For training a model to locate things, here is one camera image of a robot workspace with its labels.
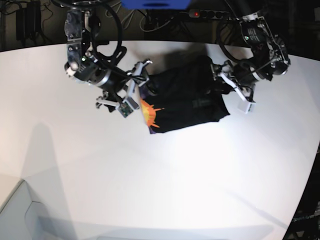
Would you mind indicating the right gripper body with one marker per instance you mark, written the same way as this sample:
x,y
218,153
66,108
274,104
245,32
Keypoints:
x,y
117,84

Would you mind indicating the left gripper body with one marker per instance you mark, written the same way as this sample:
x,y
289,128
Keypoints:
x,y
225,76

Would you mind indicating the black t-shirt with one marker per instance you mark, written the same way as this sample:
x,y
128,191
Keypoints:
x,y
183,96

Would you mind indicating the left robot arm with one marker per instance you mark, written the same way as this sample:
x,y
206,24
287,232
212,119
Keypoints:
x,y
270,56

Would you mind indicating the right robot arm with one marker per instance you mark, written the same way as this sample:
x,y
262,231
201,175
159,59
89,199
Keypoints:
x,y
87,65

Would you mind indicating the black power strip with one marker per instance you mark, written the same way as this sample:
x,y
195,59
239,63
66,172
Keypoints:
x,y
205,16

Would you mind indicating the blue box overhead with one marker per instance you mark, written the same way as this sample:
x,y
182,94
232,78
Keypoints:
x,y
156,4

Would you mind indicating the black equipment box left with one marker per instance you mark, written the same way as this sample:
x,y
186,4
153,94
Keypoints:
x,y
28,21

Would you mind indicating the white bin bottom left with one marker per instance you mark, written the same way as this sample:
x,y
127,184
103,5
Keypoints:
x,y
22,218

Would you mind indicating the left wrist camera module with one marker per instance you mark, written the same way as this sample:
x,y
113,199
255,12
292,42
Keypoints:
x,y
246,106

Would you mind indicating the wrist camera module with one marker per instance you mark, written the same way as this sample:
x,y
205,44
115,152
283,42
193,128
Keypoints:
x,y
246,106
127,107

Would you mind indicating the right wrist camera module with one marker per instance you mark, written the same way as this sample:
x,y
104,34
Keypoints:
x,y
127,107

